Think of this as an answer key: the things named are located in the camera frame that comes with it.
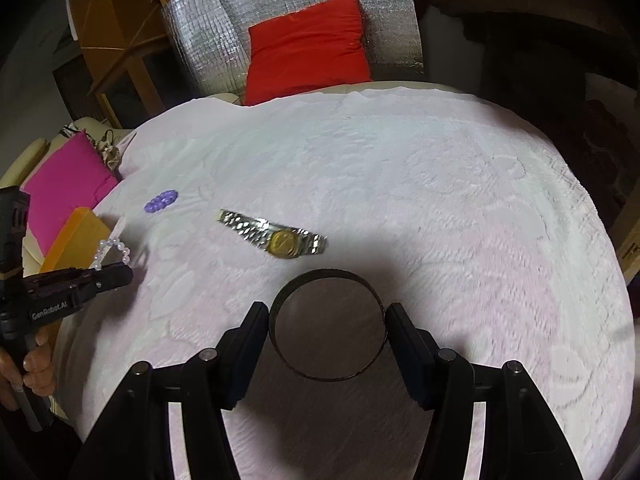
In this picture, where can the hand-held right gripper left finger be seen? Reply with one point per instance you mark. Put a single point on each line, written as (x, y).
(245, 360)

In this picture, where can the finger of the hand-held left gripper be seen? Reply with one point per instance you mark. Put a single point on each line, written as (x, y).
(105, 277)

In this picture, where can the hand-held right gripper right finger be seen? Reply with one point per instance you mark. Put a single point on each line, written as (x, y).
(415, 360)

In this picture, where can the orange box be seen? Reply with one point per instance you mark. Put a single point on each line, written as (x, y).
(75, 240)

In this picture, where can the dark metal bangle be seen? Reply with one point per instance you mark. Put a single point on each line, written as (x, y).
(330, 275)

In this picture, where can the person's left hand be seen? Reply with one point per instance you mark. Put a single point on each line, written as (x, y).
(42, 365)

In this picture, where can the pink cushion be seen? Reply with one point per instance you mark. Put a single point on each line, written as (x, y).
(65, 175)

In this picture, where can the gold and silver watch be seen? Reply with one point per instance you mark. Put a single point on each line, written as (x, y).
(280, 243)

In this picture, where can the white blanket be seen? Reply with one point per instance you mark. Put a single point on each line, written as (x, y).
(450, 210)

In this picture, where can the wooden side table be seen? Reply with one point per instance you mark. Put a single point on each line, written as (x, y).
(135, 65)

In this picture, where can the wooden shelf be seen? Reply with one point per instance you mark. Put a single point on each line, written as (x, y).
(631, 250)

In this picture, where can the silver insulation panel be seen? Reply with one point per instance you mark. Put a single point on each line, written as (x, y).
(220, 35)

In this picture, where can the orange wooden panel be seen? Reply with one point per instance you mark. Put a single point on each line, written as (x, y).
(115, 5)

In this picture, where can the red cushion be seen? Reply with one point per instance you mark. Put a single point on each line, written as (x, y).
(305, 50)

